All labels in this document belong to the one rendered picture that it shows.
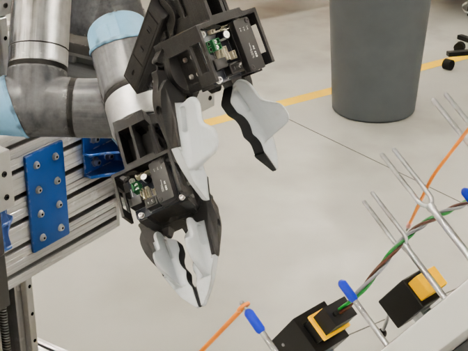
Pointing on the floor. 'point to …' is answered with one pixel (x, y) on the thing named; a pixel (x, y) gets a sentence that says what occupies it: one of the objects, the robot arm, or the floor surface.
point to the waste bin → (377, 57)
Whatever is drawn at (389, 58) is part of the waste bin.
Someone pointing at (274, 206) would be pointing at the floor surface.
